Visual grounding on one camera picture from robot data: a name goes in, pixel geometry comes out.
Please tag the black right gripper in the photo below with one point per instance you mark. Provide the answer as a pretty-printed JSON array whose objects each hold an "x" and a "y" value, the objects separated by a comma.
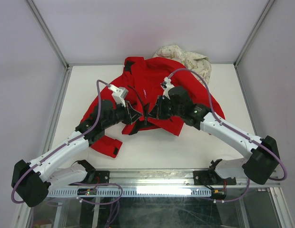
[{"x": 157, "y": 112}]

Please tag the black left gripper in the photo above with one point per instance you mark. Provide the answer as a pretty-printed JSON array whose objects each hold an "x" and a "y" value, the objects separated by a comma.
[{"x": 131, "y": 115}]

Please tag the red zip jacket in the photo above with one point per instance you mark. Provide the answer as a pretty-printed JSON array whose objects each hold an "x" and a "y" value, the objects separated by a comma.
[{"x": 143, "y": 77}]

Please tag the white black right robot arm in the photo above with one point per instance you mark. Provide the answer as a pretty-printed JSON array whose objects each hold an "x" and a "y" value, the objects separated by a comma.
[{"x": 259, "y": 155}]

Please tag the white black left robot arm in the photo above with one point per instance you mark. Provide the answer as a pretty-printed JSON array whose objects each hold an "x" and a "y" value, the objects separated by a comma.
[{"x": 34, "y": 180}]

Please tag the cream green printed cloth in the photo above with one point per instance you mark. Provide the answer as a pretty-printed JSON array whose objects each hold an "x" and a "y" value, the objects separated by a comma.
[{"x": 196, "y": 62}]

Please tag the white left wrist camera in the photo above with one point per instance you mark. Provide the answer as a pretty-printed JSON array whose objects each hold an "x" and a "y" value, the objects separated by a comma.
[{"x": 118, "y": 94}]

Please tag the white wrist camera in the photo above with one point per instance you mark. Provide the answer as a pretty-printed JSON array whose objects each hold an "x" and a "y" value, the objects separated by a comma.
[
  {"x": 118, "y": 94},
  {"x": 166, "y": 85}
]

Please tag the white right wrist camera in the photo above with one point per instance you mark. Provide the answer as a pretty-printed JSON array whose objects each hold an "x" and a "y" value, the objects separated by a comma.
[{"x": 166, "y": 85}]

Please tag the aluminium mounting rail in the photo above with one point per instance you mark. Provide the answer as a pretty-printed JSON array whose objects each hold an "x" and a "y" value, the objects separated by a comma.
[{"x": 151, "y": 177}]

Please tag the white perforated cable tray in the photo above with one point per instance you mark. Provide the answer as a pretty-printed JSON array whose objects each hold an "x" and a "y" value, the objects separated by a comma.
[{"x": 140, "y": 191}]

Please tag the aluminium right frame post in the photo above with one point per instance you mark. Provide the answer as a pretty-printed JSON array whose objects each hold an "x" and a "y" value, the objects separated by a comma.
[{"x": 253, "y": 33}]

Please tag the aluminium frame post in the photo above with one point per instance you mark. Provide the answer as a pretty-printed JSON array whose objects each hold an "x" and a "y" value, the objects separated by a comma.
[
  {"x": 47, "y": 33},
  {"x": 253, "y": 33}
]

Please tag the aluminium left frame post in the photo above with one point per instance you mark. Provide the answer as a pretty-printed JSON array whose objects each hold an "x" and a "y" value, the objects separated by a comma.
[{"x": 47, "y": 33}]

